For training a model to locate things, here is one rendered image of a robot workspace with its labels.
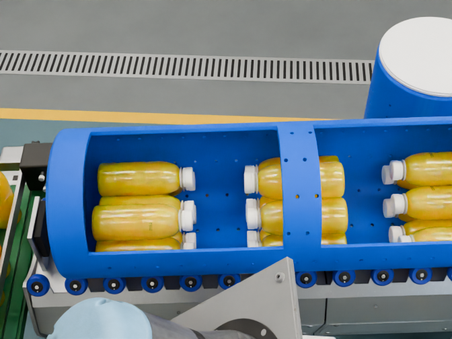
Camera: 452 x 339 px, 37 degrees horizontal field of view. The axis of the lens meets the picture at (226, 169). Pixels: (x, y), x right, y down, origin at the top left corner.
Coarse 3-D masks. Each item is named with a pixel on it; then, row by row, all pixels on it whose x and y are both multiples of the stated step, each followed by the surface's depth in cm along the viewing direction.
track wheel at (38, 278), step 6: (30, 276) 132; (36, 276) 131; (42, 276) 131; (30, 282) 131; (36, 282) 131; (42, 282) 131; (48, 282) 132; (30, 288) 131; (36, 288) 131; (42, 288) 131; (48, 288) 132; (30, 294) 132; (36, 294) 132; (42, 294) 132
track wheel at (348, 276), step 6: (336, 270) 131; (342, 270) 131; (348, 270) 131; (336, 276) 131; (342, 276) 131; (348, 276) 131; (354, 276) 131; (336, 282) 131; (342, 282) 131; (348, 282) 131
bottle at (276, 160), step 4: (320, 156) 130; (324, 156) 130; (328, 156) 130; (332, 156) 130; (336, 156) 130; (264, 160) 131; (268, 160) 130; (272, 160) 129; (276, 160) 129; (320, 160) 129; (324, 160) 129; (328, 160) 129; (332, 160) 129; (336, 160) 129; (256, 164) 131; (260, 164) 130; (264, 164) 129; (268, 164) 129; (272, 164) 129; (256, 168) 130; (260, 168) 129
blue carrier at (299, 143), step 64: (128, 128) 124; (192, 128) 123; (256, 128) 123; (320, 128) 132; (384, 128) 133; (448, 128) 134; (64, 192) 114; (192, 192) 142; (320, 192) 114; (384, 192) 141; (64, 256) 117; (128, 256) 117; (192, 256) 118; (256, 256) 118; (320, 256) 118; (384, 256) 119; (448, 256) 119
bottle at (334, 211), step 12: (264, 204) 124; (276, 204) 122; (324, 204) 122; (336, 204) 122; (264, 216) 122; (276, 216) 121; (324, 216) 121; (336, 216) 121; (264, 228) 123; (276, 228) 122; (324, 228) 122; (336, 228) 122
